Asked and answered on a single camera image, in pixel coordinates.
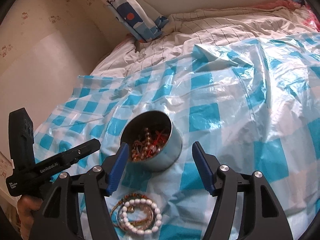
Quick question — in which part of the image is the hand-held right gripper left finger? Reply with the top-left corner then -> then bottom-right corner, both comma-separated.
29,142 -> 130,240

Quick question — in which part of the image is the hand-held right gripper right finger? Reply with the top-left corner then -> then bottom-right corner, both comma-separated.
192,141 -> 294,240

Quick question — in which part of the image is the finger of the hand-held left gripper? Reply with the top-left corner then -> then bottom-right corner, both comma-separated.
51,138 -> 101,167

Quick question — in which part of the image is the round metal tin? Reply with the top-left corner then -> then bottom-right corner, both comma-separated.
119,110 -> 183,172

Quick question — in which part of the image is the clear crystal bead bracelet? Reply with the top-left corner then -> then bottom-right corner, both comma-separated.
117,201 -> 156,231

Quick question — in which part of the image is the red amber bead bracelet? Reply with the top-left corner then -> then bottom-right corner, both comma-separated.
152,129 -> 172,153

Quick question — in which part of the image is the white bead bracelet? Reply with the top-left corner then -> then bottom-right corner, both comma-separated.
122,198 -> 160,233

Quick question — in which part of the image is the person's left hand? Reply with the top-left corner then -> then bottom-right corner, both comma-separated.
16,195 -> 44,240

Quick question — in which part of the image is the blue checked plastic sheet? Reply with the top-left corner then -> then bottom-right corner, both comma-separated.
32,36 -> 320,240

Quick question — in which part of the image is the striped white bedsheet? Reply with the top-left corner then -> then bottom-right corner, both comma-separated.
91,7 -> 320,78

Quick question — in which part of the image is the blue printed curtain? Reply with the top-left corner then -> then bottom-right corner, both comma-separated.
90,0 -> 169,43

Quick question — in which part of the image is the pink blanket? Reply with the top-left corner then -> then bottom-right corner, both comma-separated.
257,0 -> 303,12

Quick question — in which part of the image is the pink checked plastic bag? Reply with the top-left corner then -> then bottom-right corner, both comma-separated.
301,5 -> 320,32

